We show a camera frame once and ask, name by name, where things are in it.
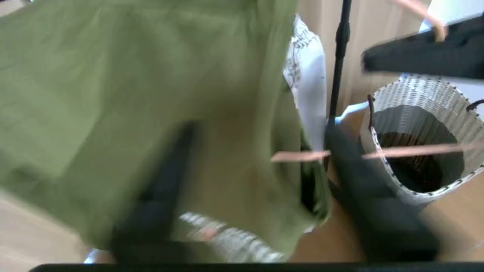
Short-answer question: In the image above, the pink clothes hanger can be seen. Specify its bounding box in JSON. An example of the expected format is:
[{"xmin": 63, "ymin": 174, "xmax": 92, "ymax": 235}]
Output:
[{"xmin": 270, "ymin": 0, "xmax": 484, "ymax": 164}]

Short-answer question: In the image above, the white printed garment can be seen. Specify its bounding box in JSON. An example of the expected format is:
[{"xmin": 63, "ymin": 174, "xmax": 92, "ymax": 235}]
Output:
[{"xmin": 282, "ymin": 14, "xmax": 328, "ymax": 153}]

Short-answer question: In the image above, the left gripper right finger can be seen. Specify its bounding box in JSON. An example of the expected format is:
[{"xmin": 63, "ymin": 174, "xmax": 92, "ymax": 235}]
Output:
[{"xmin": 324, "ymin": 124, "xmax": 442, "ymax": 262}]

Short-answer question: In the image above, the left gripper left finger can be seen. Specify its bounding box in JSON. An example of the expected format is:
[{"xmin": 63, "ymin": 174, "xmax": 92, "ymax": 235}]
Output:
[{"xmin": 109, "ymin": 120, "xmax": 197, "ymax": 264}]

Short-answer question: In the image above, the black clothes rack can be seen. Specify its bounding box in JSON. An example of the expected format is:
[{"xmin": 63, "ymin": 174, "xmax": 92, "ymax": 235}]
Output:
[{"xmin": 325, "ymin": 0, "xmax": 353, "ymax": 129}]

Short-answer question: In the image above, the white laundry basket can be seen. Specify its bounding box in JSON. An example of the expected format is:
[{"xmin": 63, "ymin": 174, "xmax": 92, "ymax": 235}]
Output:
[{"xmin": 358, "ymin": 73, "xmax": 484, "ymax": 208}]

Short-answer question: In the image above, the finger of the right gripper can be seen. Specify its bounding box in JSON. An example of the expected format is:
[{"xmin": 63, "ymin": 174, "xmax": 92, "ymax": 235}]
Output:
[{"xmin": 361, "ymin": 14, "xmax": 484, "ymax": 81}]

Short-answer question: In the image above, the green long-sleeved shirt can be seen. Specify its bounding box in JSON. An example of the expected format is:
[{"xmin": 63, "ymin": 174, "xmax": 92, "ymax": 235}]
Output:
[{"xmin": 0, "ymin": 0, "xmax": 334, "ymax": 264}]

